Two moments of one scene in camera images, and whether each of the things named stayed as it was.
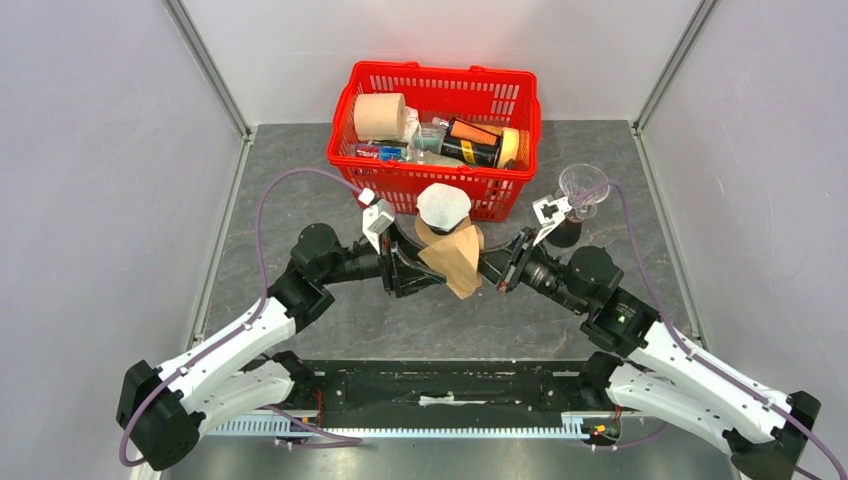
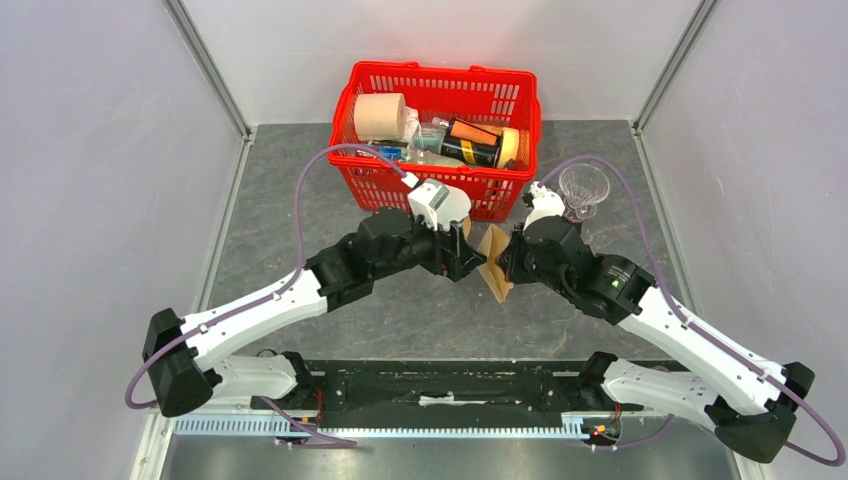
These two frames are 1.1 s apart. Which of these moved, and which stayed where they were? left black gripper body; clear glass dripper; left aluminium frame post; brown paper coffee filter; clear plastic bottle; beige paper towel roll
Moved: brown paper coffee filter; left black gripper body
Stayed: clear glass dripper; beige paper towel roll; left aluminium frame post; clear plastic bottle
